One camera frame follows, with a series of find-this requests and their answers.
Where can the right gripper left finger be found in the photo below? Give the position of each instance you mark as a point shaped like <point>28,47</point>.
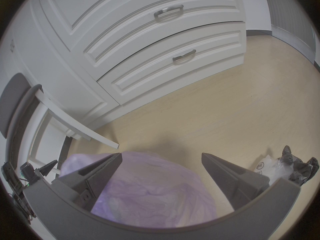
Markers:
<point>92,181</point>

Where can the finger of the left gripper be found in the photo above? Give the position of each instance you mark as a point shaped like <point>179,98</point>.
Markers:
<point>48,168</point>

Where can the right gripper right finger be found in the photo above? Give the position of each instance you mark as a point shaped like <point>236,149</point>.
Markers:
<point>232,181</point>

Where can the white printed wrapper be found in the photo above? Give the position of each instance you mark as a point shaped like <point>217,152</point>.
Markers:
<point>268,167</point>

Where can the purple plastic bag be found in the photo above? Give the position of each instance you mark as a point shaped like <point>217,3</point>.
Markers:
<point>155,184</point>

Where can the black plastic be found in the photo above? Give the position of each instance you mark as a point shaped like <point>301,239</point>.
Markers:
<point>298,169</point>

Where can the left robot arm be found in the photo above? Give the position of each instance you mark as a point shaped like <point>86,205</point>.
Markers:
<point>11,179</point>

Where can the white chair grey seat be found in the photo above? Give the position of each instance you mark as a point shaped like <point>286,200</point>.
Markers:
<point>15,104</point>

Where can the white wardrobe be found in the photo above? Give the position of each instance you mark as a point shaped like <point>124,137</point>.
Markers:
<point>150,46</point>

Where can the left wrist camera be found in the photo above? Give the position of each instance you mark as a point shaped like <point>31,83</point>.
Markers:
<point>27,170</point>

